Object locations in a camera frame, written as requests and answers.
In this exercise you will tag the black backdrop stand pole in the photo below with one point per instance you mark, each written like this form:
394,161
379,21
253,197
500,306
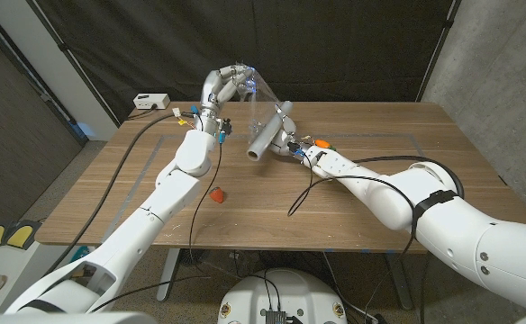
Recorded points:
67,51
443,33

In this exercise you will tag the white table leg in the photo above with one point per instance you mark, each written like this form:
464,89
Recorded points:
168,274

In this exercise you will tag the plastic wrap roll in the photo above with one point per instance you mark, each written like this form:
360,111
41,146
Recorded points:
267,132

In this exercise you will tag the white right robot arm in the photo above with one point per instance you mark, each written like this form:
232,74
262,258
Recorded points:
447,229

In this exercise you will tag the orange toy carrot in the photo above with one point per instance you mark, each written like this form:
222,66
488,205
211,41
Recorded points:
322,144

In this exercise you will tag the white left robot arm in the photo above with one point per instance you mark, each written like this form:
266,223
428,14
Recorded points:
155,211

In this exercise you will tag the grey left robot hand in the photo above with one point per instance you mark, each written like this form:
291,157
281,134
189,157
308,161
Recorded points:
211,94

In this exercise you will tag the black round fan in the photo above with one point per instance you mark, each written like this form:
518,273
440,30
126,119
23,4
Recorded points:
192,257

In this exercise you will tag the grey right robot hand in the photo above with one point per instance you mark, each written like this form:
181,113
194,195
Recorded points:
285,144

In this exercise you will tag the black backdrop curtain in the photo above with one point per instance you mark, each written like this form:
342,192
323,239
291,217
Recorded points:
177,45

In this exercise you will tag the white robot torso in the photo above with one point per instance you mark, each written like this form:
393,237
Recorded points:
299,292

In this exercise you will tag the red toy strawberry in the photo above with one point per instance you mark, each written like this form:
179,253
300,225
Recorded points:
217,195

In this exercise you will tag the white power outlet box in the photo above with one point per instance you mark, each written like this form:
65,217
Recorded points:
151,101

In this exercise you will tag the grey table leg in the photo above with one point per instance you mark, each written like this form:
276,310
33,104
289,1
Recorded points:
398,279

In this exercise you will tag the teal object under table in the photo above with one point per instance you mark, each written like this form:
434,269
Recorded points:
80,254

